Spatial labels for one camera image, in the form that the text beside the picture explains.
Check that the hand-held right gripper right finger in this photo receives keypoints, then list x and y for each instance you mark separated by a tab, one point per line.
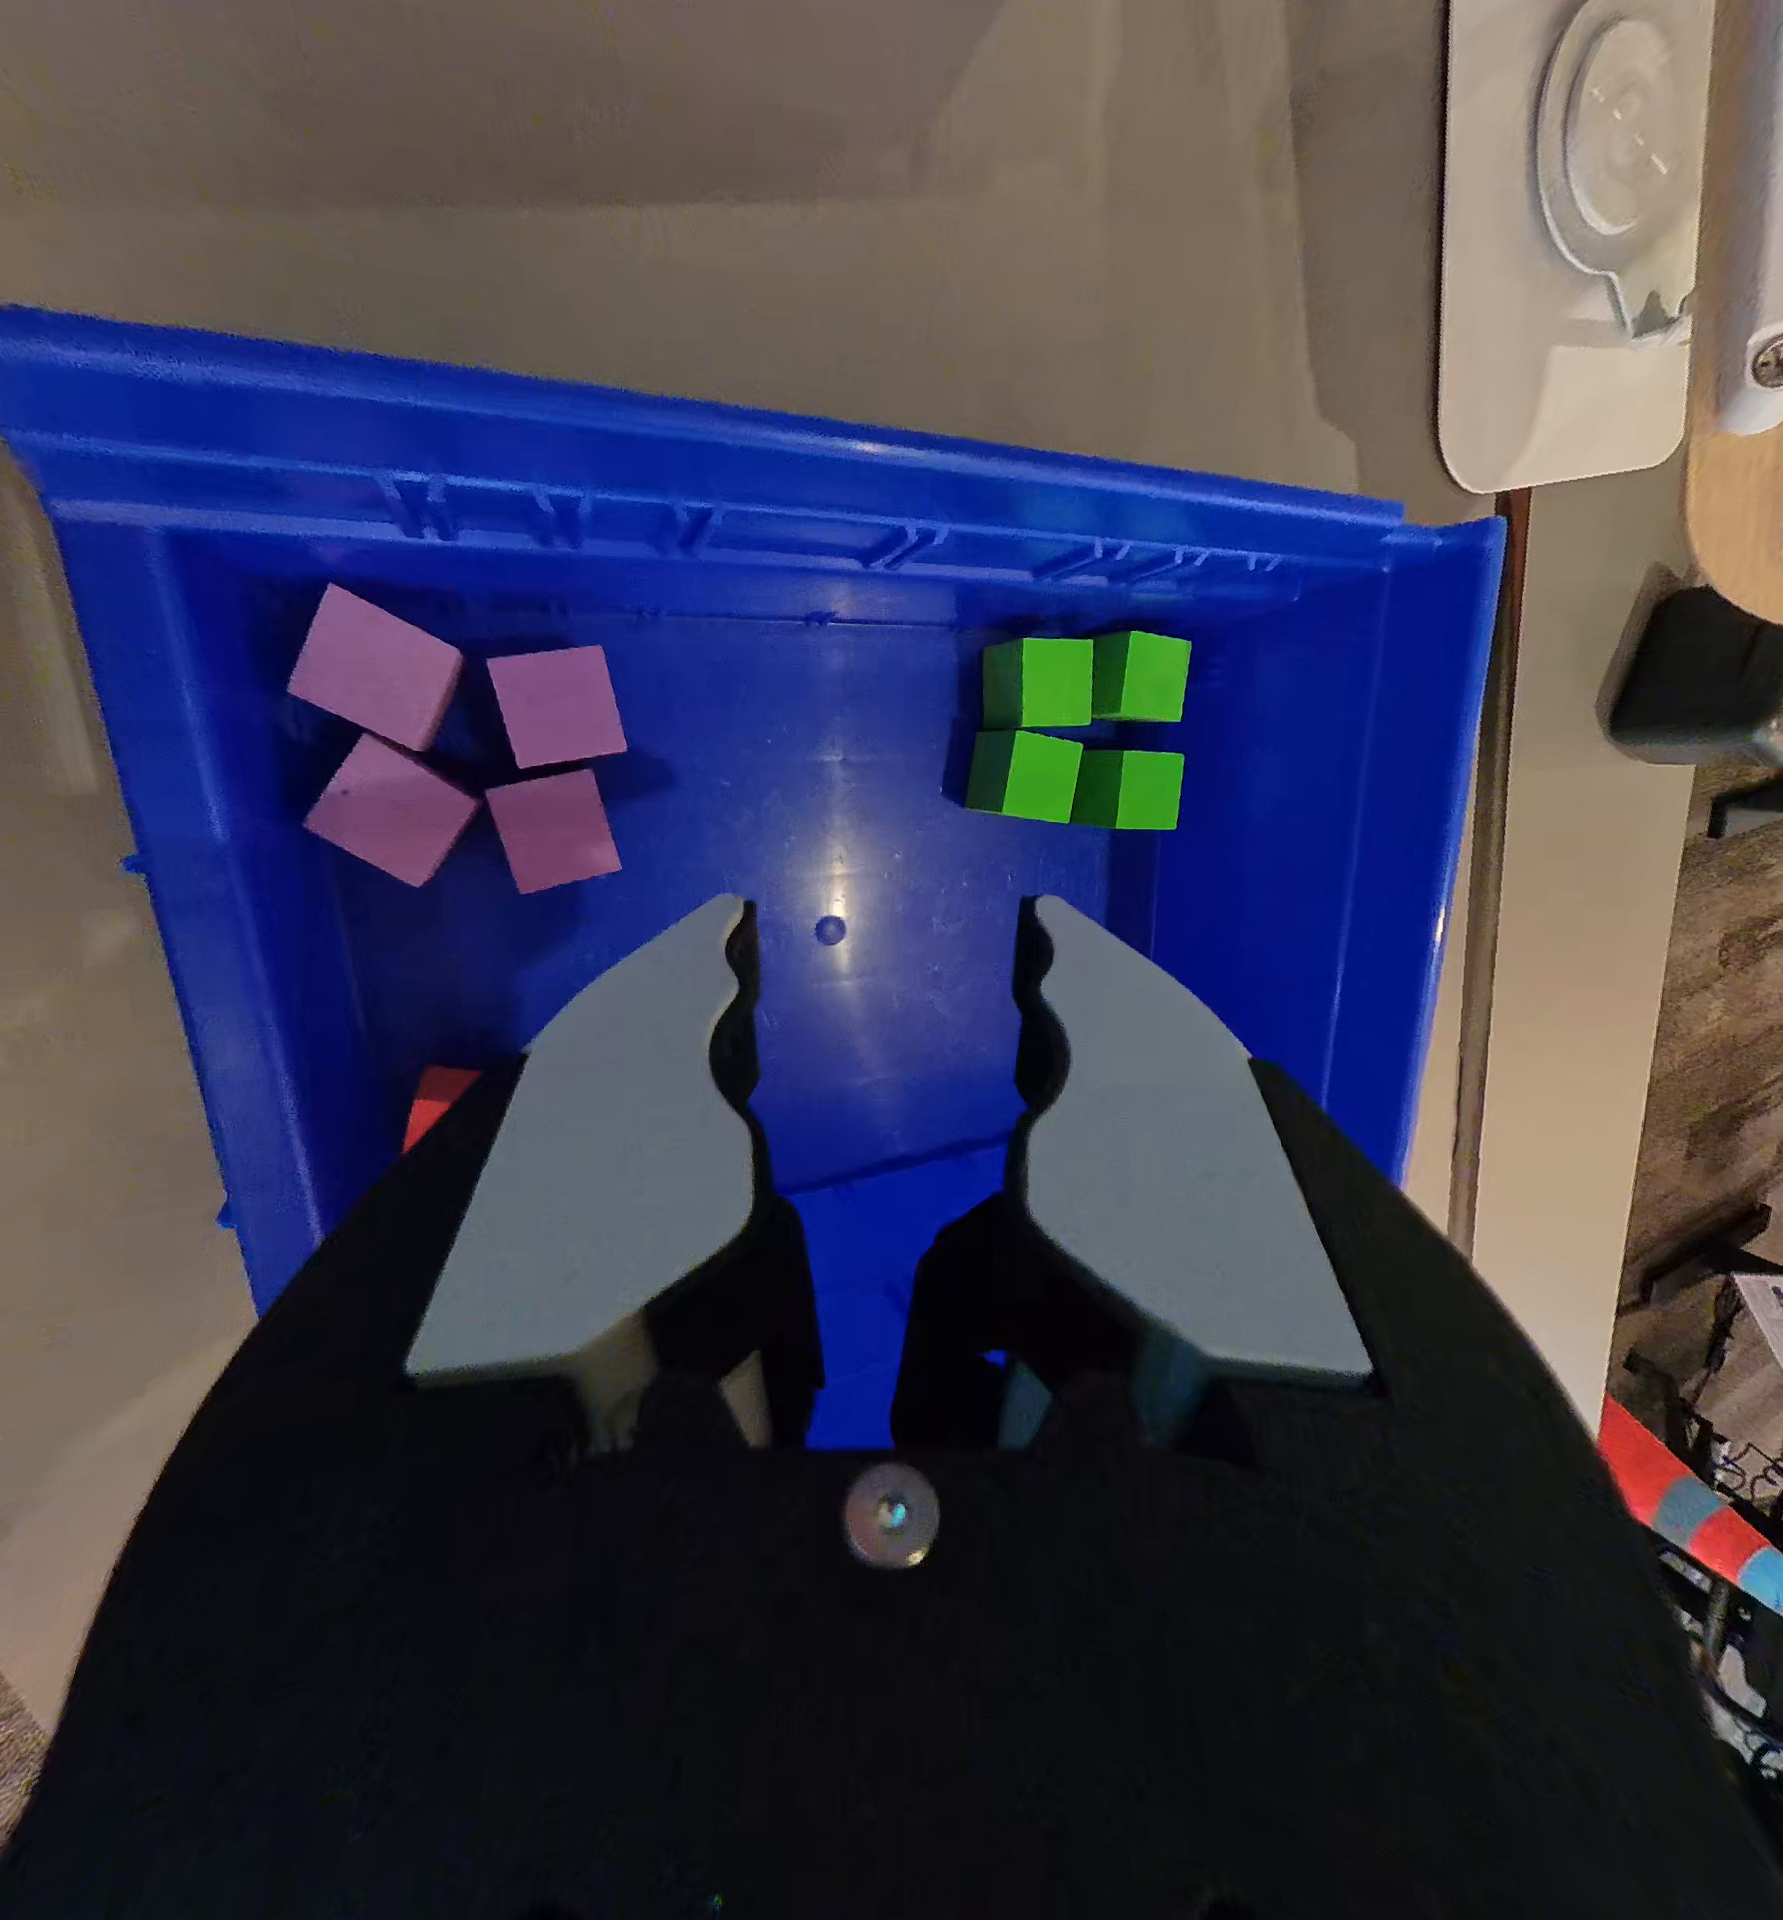
1176	1172

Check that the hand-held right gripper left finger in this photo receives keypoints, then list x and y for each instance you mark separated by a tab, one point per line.
592	1172

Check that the blue plastic bin with cubes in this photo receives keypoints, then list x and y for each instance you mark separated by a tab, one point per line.
831	720

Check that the red wooden cube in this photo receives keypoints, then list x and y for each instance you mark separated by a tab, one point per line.
443	1107

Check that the green wooden cube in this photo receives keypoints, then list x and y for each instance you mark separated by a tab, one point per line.
1137	794
1049	687
1035	782
1150	679

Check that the black box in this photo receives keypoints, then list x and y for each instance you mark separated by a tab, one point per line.
1702	691

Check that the instruction sheet on wooden board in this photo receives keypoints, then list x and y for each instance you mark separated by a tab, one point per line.
1733	511

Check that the white stand base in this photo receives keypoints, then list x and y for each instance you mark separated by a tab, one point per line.
1493	225

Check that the white clip bar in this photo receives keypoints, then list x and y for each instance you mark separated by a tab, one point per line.
1775	151

